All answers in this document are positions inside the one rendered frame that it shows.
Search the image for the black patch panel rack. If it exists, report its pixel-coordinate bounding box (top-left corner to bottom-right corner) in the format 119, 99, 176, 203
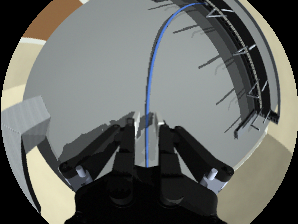
194, 0, 281, 139

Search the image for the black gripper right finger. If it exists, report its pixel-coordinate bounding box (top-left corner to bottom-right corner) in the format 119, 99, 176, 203
155, 111, 234, 206

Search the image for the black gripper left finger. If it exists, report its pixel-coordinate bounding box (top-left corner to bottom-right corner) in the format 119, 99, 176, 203
59, 110, 140, 205

